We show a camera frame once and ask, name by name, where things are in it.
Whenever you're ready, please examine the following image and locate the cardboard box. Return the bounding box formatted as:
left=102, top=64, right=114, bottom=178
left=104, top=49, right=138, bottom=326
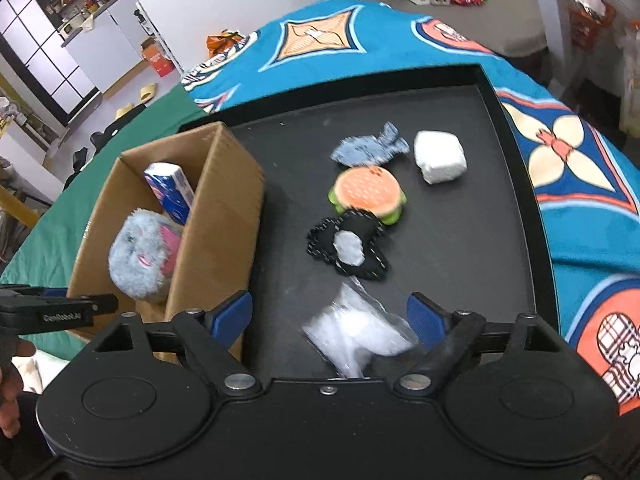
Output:
left=66, top=121, right=266, bottom=362

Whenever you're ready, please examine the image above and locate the white soft cube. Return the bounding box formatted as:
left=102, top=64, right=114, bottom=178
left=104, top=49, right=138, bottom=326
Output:
left=413, top=130, right=469, bottom=185

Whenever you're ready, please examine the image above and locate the grey mattress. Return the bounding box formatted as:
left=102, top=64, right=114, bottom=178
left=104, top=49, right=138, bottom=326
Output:
left=389, top=0, right=549, bottom=57

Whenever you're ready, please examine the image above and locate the blue and white tissue pack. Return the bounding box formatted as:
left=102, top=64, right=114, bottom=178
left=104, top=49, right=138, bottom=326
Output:
left=143, top=162, right=196, bottom=226

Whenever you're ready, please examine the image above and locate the blue printed blanket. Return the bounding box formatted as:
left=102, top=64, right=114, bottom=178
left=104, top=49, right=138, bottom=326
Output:
left=181, top=0, right=640, bottom=417

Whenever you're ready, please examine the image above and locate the person's left hand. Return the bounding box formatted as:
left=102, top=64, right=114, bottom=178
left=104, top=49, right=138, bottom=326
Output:
left=0, top=339, right=38, bottom=439

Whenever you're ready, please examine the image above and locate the orange basket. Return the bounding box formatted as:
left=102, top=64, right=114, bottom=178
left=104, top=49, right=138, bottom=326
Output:
left=566, top=0, right=617, bottom=47

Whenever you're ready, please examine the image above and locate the orange bag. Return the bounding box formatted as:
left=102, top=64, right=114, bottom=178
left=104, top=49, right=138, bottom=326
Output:
left=207, top=31, right=247, bottom=57

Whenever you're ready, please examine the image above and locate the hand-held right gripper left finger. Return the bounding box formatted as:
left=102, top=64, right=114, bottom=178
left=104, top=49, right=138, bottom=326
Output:
left=93, top=290, right=264, bottom=396

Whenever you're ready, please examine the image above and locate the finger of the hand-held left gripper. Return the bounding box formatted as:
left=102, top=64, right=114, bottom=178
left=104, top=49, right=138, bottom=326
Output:
left=0, top=284, right=69, bottom=299

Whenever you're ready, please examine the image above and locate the burger plush toy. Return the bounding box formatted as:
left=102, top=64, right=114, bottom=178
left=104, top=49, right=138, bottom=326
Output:
left=327, top=165, right=405, bottom=224

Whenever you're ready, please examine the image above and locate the white post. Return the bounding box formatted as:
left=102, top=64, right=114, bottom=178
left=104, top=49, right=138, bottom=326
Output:
left=525, top=0, right=574, bottom=92

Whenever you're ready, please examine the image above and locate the orange carton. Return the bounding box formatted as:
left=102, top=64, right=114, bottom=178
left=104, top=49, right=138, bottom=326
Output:
left=141, top=42, right=177, bottom=78

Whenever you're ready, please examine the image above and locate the black framed glass door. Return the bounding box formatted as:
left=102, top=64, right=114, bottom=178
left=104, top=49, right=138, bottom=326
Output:
left=0, top=0, right=97, bottom=127

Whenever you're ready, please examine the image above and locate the clear plastic bag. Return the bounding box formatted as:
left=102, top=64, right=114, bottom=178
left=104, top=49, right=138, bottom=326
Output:
left=300, top=282, right=420, bottom=379

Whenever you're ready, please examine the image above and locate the denim fish toy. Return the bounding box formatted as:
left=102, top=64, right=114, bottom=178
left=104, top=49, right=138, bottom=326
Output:
left=330, top=122, right=411, bottom=169

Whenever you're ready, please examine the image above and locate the black tray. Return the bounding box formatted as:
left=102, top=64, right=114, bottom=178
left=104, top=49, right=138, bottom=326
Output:
left=177, top=63, right=562, bottom=379

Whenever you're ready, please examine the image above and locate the grey fluffy plush toy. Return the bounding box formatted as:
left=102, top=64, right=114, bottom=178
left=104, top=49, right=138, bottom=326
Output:
left=107, top=209, right=184, bottom=304

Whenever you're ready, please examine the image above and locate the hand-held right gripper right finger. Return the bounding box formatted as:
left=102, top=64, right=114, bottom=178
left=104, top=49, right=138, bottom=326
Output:
left=394, top=291, right=564, bottom=396

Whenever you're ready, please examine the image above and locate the black felt toy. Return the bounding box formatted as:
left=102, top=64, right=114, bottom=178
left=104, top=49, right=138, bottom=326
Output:
left=306, top=209, right=390, bottom=281

